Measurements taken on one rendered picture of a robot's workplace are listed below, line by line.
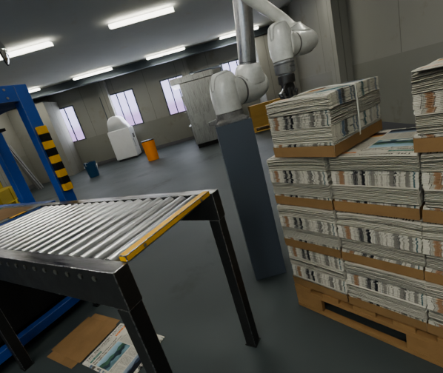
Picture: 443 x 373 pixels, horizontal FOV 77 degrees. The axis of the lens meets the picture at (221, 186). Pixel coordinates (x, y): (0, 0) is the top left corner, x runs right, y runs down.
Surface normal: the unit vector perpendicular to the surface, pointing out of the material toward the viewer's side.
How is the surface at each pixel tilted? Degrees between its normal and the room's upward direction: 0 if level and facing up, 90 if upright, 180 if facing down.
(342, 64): 90
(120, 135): 90
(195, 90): 90
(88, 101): 90
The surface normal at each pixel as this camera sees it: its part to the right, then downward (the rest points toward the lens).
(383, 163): -0.72, 0.38
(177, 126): 0.07, 0.28
